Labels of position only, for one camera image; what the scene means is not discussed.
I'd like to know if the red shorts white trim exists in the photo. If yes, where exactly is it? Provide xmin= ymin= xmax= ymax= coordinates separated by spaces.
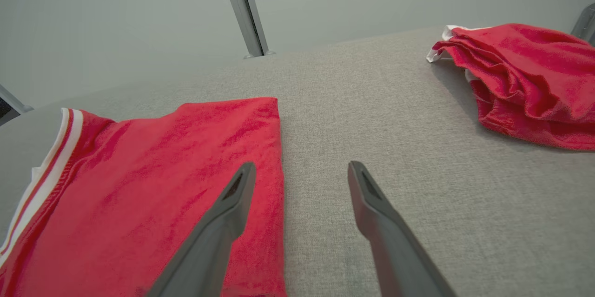
xmin=426 ymin=23 xmax=595 ymax=152

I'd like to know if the red white Bulls jersey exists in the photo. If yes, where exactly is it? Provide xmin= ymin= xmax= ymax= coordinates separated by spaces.
xmin=0 ymin=97 xmax=288 ymax=297

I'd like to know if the grey fabric sofa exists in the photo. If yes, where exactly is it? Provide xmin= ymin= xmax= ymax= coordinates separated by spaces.
xmin=0 ymin=25 xmax=595 ymax=297

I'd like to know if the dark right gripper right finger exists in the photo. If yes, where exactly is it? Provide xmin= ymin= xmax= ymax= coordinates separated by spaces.
xmin=347 ymin=161 xmax=459 ymax=297

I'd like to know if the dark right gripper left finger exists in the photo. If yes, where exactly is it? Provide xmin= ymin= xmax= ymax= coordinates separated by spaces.
xmin=146 ymin=162 xmax=258 ymax=297

